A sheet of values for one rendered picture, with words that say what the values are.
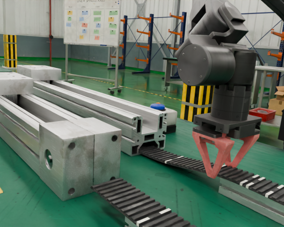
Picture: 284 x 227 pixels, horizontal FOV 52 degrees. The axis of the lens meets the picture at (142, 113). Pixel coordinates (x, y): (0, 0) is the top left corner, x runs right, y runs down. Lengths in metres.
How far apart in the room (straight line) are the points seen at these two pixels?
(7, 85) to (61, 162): 0.41
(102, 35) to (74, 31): 0.78
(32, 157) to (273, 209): 0.39
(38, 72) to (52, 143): 0.66
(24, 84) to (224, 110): 0.53
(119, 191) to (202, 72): 0.19
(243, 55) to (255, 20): 8.68
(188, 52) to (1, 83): 0.52
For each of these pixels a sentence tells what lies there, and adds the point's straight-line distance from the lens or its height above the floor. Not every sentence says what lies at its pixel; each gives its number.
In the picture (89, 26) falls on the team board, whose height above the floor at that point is 1.35.
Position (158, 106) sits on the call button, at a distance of 0.78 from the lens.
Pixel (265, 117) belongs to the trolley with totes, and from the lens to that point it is 3.52.
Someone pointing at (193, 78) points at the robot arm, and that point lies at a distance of 0.40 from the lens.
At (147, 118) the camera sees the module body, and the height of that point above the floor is 0.85.
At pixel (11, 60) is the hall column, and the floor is 0.27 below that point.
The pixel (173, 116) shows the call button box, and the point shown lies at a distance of 0.79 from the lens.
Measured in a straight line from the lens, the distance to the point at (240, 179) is 0.48.
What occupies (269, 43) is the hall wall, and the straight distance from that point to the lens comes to 8.86.
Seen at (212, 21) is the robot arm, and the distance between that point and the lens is 0.48.
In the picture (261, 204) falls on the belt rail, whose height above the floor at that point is 0.79.
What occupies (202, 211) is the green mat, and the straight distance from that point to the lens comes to 0.45.
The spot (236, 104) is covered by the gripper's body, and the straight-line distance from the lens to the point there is 0.46.
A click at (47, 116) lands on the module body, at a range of 0.66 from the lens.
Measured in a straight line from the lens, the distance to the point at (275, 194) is 0.47.
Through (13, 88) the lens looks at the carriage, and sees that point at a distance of 0.81.
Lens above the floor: 1.01
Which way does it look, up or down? 13 degrees down
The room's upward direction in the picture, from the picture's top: 4 degrees clockwise
